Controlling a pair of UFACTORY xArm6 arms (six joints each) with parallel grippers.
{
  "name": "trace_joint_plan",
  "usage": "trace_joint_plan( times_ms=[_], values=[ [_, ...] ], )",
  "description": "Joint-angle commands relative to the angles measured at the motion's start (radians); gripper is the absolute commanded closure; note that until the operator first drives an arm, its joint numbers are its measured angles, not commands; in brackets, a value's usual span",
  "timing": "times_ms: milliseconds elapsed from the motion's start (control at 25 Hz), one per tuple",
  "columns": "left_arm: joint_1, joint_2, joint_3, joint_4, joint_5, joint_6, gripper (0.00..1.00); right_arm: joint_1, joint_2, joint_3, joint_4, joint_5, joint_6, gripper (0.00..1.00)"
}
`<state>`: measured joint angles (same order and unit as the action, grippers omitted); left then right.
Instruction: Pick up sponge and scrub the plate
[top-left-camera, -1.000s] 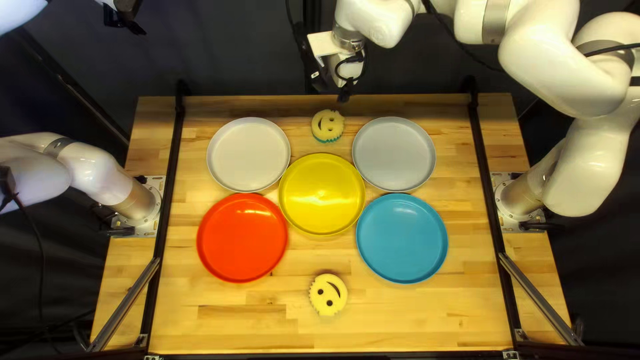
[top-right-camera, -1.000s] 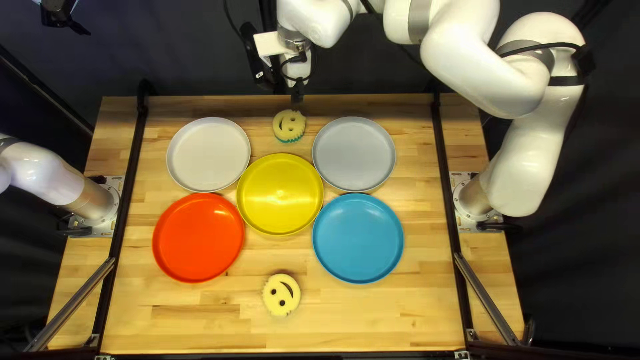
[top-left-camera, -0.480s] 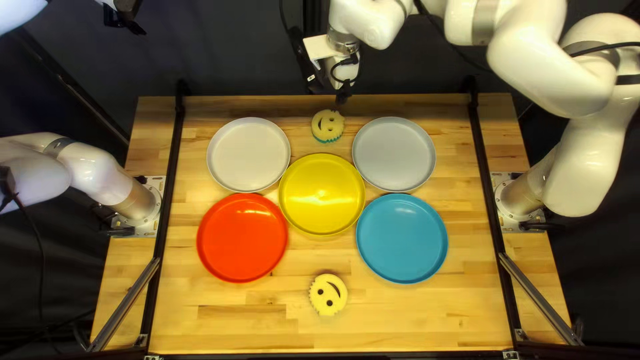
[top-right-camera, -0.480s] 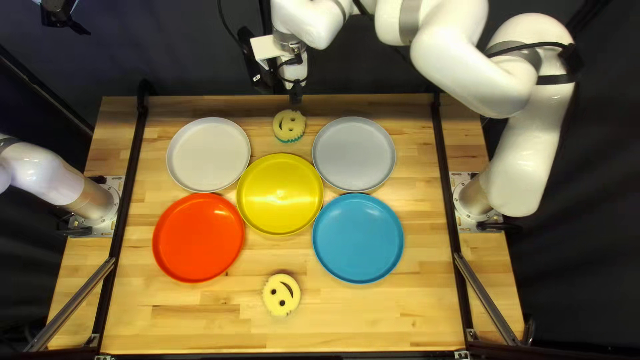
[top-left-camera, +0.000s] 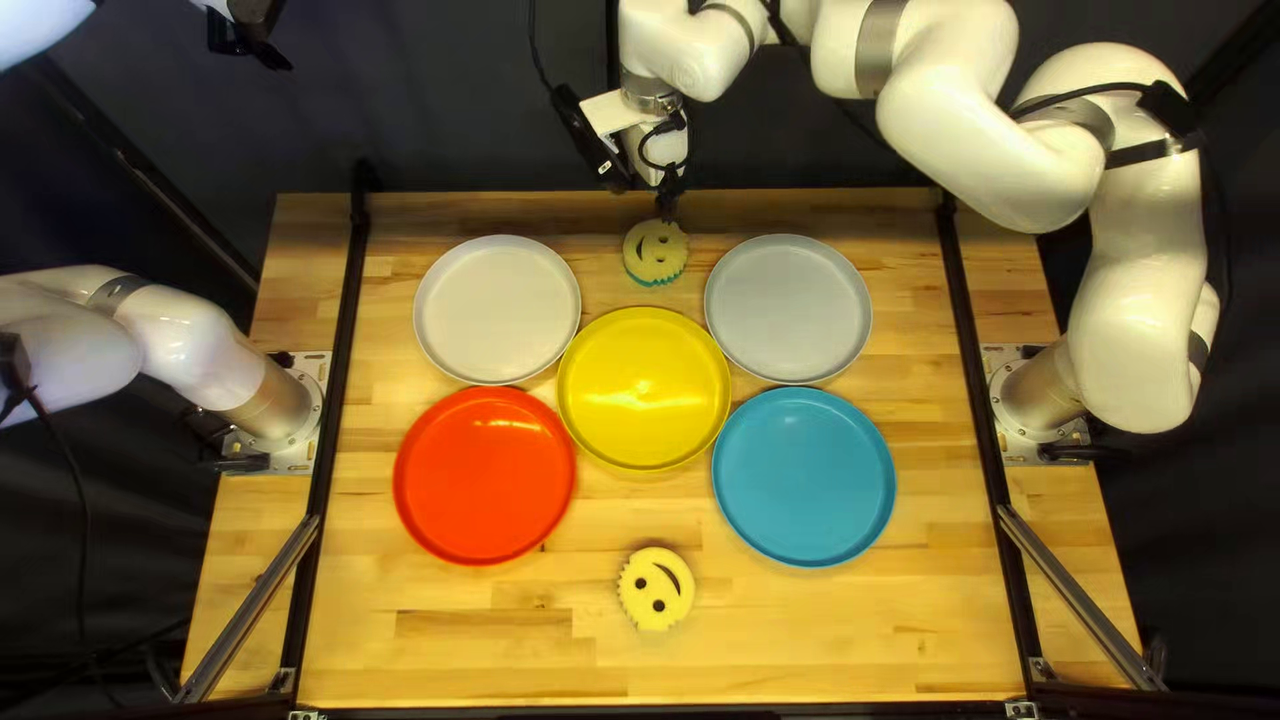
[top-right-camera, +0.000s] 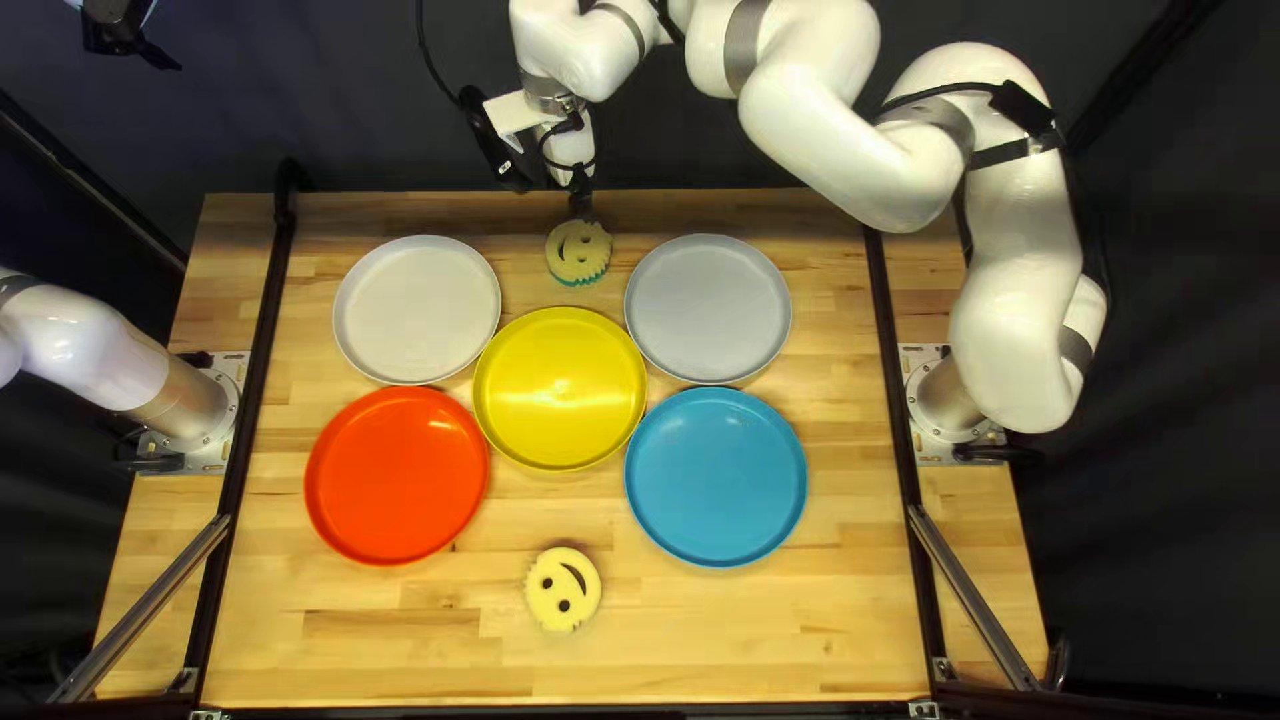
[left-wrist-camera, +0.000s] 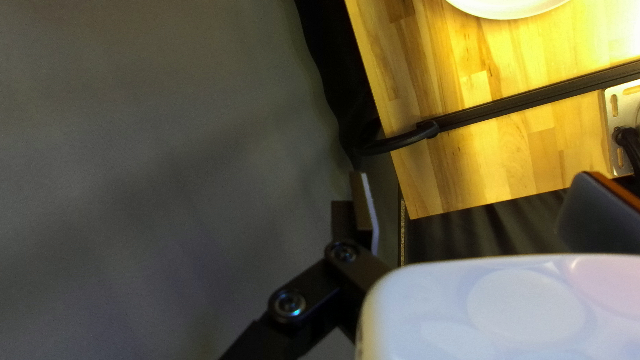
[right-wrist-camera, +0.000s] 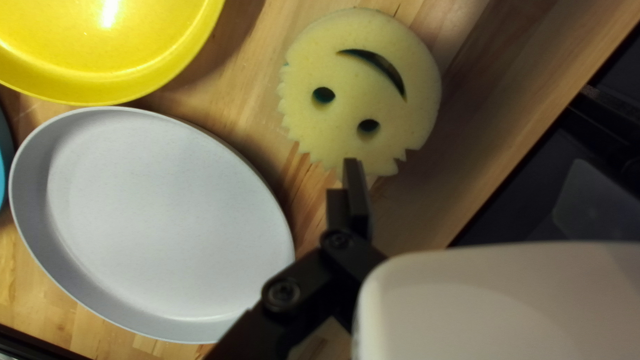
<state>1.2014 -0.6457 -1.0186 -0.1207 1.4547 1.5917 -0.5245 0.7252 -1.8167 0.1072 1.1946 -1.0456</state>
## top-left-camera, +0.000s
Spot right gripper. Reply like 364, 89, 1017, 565
580, 92, 691, 189

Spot yellow smiling face sponge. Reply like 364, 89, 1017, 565
617, 546, 696, 633
622, 218, 691, 289

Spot pale grey round plate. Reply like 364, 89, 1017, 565
413, 234, 583, 387

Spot yellow round plate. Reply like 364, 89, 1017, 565
557, 306, 732, 473

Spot teal round plate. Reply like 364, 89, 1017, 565
711, 386, 898, 569

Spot orange round plate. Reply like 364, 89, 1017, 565
392, 386, 577, 567

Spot black cable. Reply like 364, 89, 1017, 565
526, 0, 691, 177

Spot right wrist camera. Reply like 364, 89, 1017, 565
552, 85, 633, 193

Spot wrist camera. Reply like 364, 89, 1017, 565
205, 0, 294, 71
552, 85, 633, 193

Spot black frame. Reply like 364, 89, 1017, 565
0, 0, 1280, 720

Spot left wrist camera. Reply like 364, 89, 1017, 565
205, 0, 294, 71

